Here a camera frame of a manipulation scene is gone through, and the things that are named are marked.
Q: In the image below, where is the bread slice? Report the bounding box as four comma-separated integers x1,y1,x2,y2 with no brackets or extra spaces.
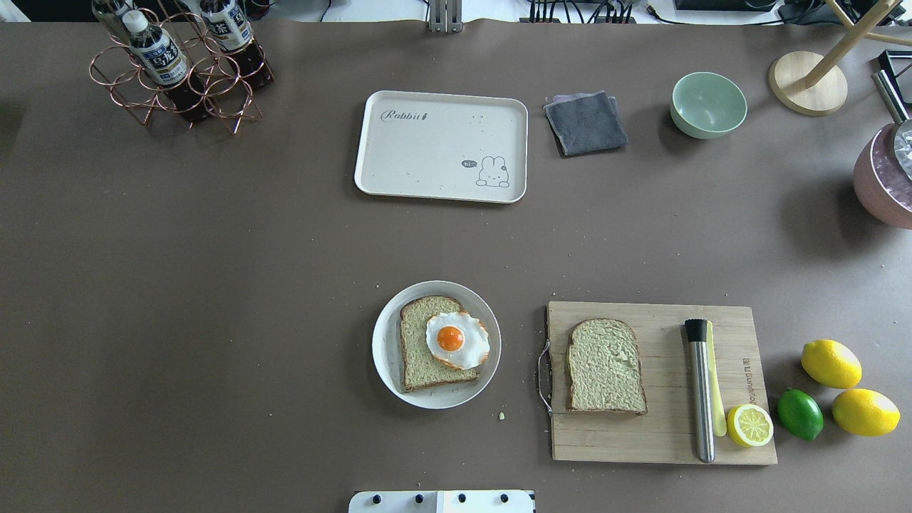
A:
400,296,479,393
566,318,648,416

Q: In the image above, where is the cream rabbit tray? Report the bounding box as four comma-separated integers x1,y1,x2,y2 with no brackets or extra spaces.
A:
353,90,529,204

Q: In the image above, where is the fried egg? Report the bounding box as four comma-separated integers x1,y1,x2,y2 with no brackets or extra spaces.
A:
425,311,491,370

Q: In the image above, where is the white round plate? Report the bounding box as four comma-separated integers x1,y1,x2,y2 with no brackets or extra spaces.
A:
372,281,502,409

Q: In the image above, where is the bread slice on plate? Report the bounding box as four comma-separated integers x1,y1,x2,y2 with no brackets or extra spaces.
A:
400,296,479,393

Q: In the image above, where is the grey folded cloth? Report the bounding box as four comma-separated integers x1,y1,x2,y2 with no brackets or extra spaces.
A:
543,90,628,157

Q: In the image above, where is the steel muddler black tip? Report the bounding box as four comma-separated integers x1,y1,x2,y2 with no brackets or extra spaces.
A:
684,318,715,464

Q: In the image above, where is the wooden cutting board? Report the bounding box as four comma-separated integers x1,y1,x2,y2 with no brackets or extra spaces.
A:
547,300,773,464

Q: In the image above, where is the mint green bowl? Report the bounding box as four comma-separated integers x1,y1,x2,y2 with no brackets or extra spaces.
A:
670,71,748,140

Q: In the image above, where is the tea bottle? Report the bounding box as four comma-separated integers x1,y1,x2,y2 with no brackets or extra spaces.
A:
123,11,209,123
199,1,274,90
90,0,144,46

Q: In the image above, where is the half lemon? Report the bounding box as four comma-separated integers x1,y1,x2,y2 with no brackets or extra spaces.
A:
726,403,773,447

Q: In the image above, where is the green lime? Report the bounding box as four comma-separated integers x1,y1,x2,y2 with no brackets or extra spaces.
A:
777,388,824,441

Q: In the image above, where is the yellow lemon near lime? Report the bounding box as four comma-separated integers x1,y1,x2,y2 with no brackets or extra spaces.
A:
800,340,863,389

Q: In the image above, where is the wooden mug tree stand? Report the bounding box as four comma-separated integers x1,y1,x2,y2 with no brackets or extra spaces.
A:
768,1,910,116

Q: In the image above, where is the pink bowl with ice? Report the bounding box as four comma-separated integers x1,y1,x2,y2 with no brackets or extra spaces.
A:
853,123,911,230

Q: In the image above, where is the yellow lemon far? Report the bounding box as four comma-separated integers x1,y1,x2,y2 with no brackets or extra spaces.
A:
831,388,901,436

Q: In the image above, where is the metal ice scoop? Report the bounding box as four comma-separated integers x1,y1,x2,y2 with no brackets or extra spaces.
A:
871,69,912,180

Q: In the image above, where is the aluminium frame post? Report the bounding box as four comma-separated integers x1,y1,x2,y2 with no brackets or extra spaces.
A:
427,0,463,33

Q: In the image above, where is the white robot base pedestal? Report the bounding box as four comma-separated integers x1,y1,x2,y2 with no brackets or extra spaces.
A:
348,489,537,512

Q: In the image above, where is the copper wire bottle rack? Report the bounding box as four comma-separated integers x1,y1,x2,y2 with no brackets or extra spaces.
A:
89,1,274,134

